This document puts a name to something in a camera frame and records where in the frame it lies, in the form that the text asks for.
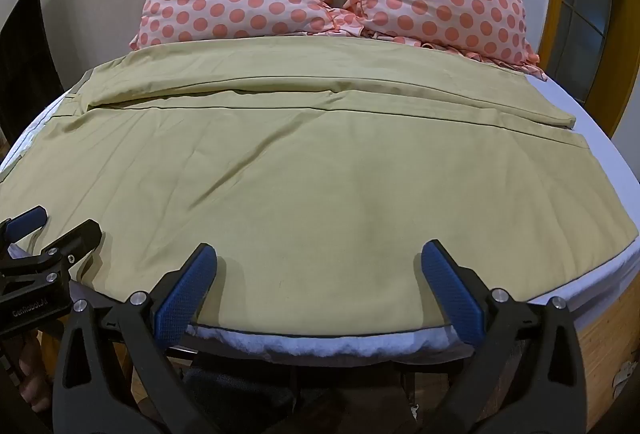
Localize wooden bed frame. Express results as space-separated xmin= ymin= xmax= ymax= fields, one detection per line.
xmin=570 ymin=299 xmax=640 ymax=434

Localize person's left hand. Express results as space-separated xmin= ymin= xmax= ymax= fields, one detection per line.
xmin=19 ymin=336 xmax=55 ymax=411

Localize white sticker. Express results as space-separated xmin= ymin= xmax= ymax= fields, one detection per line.
xmin=612 ymin=356 xmax=639 ymax=388

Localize white bed mattress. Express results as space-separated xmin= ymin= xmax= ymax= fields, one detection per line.
xmin=0 ymin=64 xmax=640 ymax=365

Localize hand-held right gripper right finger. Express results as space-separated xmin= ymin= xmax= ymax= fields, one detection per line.
xmin=420 ymin=239 xmax=584 ymax=434

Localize wooden framed glass door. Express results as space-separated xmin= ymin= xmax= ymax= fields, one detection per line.
xmin=536 ymin=0 xmax=640 ymax=137

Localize dark wall panel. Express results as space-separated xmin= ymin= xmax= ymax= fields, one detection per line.
xmin=0 ymin=0 xmax=67 ymax=150

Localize olive green bed sheet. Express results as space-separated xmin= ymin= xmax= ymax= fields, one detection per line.
xmin=0 ymin=37 xmax=640 ymax=333

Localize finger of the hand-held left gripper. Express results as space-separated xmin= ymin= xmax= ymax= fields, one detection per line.
xmin=0 ymin=207 xmax=50 ymax=246
xmin=41 ymin=219 xmax=103 ymax=266

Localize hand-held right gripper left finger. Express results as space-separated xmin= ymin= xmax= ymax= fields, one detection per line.
xmin=51 ymin=243 xmax=219 ymax=434

